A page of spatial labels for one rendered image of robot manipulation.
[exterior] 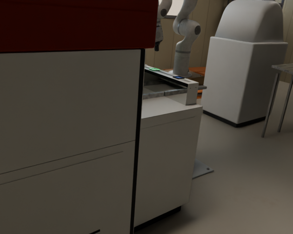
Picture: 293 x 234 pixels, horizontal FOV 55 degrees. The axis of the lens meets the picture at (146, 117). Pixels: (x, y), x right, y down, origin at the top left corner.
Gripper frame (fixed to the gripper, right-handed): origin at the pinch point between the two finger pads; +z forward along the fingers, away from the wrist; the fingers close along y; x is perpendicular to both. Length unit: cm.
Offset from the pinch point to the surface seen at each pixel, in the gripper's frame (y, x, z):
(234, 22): 178, 73, 21
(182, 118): -19, -46, 31
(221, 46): 163, 80, 48
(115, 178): -79, -66, 30
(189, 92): -6.9, -40.0, 20.0
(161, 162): -38, -46, 55
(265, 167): 91, -40, 133
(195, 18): 274, 238, 44
